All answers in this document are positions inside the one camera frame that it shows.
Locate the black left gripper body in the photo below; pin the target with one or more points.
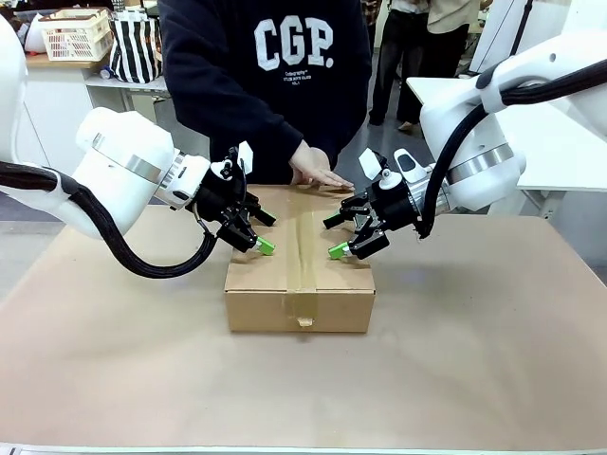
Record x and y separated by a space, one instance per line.
218 199

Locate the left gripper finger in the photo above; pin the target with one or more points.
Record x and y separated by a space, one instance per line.
263 214
242 235

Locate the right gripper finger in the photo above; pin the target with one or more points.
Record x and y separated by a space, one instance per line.
370 241
351 211

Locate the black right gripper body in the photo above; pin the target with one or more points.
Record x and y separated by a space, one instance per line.
393 204

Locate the brown cardboard box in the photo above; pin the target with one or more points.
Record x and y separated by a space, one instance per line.
256 308

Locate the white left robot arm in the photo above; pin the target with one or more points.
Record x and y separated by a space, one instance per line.
123 161

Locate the person's right forearm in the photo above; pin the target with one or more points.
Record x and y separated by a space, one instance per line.
256 123

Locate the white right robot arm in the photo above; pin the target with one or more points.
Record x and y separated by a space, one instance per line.
498 189

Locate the person's right hand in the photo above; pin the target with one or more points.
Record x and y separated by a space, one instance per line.
313 166

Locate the brown packing tape strip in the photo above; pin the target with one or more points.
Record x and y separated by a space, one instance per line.
301 265

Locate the person in black sweatshirt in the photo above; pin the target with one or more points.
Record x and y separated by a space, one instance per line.
284 104

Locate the person in black trousers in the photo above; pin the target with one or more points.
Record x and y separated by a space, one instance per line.
393 61

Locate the white desk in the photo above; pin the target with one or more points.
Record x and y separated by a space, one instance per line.
133 83

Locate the person in beige top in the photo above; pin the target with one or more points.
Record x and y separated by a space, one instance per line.
450 47

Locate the black white striped bag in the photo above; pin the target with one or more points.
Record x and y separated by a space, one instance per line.
135 52

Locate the white cabinet wooden top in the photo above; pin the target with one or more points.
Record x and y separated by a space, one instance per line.
52 104

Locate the white standing panel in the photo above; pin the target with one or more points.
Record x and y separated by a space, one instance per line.
495 33

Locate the white plastic basket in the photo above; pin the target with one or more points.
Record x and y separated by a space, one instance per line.
76 40

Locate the black tripod stand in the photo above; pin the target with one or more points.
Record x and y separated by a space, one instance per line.
524 19

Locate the white rounded object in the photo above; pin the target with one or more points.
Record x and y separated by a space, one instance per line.
34 35

